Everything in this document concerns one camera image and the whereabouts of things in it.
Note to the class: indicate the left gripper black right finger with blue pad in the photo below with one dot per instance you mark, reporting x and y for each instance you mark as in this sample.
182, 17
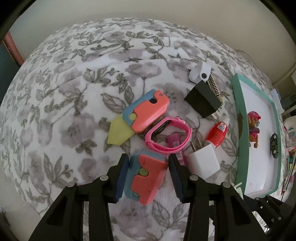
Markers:
232, 217

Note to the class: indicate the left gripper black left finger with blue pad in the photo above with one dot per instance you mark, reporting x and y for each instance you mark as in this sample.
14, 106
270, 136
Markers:
64, 218

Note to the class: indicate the white usb charger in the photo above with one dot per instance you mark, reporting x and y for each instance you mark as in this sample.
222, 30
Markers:
203, 162

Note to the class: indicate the red white glue bottle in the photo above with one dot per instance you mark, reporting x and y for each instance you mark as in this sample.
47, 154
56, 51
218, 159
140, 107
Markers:
217, 134

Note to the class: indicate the black toy car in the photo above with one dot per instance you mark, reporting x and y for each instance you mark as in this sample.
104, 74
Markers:
274, 142

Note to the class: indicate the coral blue toy knife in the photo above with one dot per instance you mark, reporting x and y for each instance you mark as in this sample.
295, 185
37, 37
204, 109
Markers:
146, 172

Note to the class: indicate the pink kids smartwatch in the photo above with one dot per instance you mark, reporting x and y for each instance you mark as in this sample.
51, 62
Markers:
156, 139

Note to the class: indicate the pink puppy toy figure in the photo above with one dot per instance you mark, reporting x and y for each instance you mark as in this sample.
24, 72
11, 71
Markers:
253, 124

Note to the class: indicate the black usb charger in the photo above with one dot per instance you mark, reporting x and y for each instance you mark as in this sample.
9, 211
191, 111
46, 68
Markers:
203, 100

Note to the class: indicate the coral toy knife yellow blade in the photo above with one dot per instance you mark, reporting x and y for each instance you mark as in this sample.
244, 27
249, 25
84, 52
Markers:
137, 117

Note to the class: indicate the small white camera device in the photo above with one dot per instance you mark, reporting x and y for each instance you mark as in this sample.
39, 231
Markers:
200, 72

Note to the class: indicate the clutter of pens and items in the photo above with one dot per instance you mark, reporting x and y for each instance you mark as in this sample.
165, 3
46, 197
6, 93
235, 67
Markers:
289, 127

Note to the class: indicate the teal white shallow box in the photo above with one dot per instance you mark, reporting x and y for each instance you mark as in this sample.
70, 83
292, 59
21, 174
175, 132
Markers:
259, 144

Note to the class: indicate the floral grey white blanket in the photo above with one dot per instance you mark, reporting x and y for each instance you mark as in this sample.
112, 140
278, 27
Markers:
56, 114

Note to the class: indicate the white power bank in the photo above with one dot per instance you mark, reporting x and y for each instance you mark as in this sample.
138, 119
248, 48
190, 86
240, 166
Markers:
276, 100

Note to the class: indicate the dark cabinet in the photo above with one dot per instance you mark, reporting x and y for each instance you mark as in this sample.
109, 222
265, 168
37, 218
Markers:
8, 69

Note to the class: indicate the pink board by wall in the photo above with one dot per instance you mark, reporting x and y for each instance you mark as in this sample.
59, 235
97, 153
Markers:
12, 49

